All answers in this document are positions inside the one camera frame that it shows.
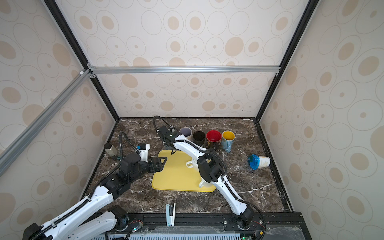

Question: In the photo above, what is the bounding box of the pink mug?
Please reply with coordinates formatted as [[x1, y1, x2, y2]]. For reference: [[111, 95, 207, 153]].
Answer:
[[180, 127, 193, 141]]

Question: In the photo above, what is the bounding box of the white bottom dark mug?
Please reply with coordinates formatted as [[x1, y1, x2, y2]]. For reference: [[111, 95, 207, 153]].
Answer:
[[193, 131, 206, 147]]

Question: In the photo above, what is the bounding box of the blue butterfly mug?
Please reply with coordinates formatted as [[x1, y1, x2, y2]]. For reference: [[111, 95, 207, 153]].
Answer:
[[221, 131, 236, 153]]

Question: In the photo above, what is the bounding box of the white ribbed mug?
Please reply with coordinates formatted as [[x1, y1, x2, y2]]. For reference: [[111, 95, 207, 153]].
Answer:
[[186, 160, 199, 171]]

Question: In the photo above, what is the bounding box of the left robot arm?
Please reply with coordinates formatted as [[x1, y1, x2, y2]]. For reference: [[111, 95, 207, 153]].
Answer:
[[23, 145, 167, 240]]

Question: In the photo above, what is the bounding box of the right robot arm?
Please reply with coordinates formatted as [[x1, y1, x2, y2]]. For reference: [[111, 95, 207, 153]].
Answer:
[[153, 116, 265, 230]]

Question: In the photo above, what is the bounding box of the white cream mug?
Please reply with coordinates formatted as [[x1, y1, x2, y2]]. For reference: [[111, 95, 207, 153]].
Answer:
[[199, 179, 214, 189]]

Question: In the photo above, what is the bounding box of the yellow plastic tray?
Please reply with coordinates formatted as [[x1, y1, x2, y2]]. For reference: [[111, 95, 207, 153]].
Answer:
[[152, 150, 216, 193]]

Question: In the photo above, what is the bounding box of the small bottle black cap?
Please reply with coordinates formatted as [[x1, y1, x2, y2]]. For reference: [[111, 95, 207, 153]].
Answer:
[[104, 143, 118, 158]]

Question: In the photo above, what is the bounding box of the white cup blue lid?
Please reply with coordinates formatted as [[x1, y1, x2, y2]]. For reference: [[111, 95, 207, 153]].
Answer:
[[248, 154, 271, 170]]

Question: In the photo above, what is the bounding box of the horizontal aluminium bar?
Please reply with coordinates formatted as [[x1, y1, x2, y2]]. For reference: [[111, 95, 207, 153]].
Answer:
[[90, 66, 280, 74]]

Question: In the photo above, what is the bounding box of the diagonal aluminium bar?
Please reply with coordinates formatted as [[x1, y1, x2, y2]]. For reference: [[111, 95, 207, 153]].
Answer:
[[1, 70, 91, 175]]

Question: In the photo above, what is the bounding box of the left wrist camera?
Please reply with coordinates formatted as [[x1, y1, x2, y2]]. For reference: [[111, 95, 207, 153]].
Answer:
[[136, 144, 150, 162]]

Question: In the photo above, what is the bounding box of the white clip on rail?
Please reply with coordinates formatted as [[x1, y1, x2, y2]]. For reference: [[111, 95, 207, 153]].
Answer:
[[166, 203, 176, 227]]

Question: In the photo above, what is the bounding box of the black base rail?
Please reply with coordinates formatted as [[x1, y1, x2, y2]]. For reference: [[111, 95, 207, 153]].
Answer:
[[52, 211, 313, 240]]

